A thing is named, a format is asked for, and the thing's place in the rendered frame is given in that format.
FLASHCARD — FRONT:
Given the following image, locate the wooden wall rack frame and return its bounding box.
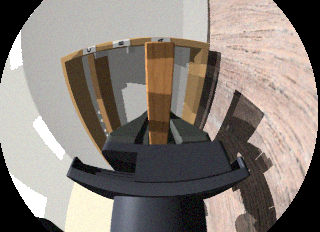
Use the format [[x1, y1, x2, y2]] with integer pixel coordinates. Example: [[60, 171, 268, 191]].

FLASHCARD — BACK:
[[60, 37, 209, 165]]

